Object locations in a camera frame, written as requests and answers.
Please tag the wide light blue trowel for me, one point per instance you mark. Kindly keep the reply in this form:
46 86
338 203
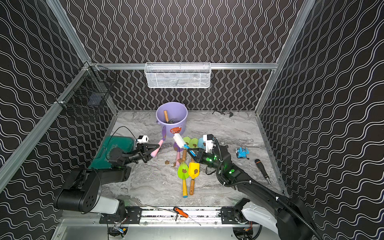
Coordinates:
201 143

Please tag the yellow square trowel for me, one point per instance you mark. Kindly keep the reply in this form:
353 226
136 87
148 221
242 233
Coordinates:
194 171

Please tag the lime front trowel yellow handle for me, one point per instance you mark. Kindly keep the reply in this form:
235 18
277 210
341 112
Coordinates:
183 174

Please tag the purple trowel pink handle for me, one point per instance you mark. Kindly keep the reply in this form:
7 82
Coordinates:
164 133
177 154

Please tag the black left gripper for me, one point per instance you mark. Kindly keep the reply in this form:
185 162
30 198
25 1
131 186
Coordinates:
142 153

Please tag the black orange screwdriver handle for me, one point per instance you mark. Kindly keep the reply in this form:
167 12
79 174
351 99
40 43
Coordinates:
263 171

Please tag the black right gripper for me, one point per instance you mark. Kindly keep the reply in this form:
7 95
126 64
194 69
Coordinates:
201 158

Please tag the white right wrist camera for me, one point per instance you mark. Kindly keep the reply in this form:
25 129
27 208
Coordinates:
209 142

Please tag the black clip tool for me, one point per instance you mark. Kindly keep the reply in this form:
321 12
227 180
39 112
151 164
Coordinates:
224 112

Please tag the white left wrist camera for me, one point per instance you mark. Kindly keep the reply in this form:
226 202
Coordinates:
142 139

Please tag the wide green trowel wooden handle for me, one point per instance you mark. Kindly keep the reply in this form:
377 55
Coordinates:
187 141

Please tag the purple front trowel pink handle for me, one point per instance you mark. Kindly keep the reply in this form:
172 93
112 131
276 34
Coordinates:
164 133

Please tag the purple plastic bucket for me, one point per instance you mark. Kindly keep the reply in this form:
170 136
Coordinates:
175 111

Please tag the white blue brush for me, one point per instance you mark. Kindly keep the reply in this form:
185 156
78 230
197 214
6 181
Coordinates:
182 142

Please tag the small blue clamp tool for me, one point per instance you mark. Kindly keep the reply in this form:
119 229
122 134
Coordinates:
242 153

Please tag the white wire basket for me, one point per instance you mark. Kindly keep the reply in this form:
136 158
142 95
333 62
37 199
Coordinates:
177 75

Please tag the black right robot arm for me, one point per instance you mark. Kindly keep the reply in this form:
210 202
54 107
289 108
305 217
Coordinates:
287 217

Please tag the orange handled screwdriver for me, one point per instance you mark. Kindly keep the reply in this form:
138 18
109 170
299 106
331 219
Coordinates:
180 212

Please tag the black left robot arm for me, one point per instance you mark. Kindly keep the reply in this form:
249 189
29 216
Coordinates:
82 190

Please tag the lime front trowel wooden handle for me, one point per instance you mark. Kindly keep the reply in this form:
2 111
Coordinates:
166 116

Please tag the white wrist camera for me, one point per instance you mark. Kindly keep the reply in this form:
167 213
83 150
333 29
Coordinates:
142 139
209 142

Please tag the green plastic tool case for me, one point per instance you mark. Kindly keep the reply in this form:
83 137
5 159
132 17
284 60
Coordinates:
101 160

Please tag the black wire basket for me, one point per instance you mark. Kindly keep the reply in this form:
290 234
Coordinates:
87 101

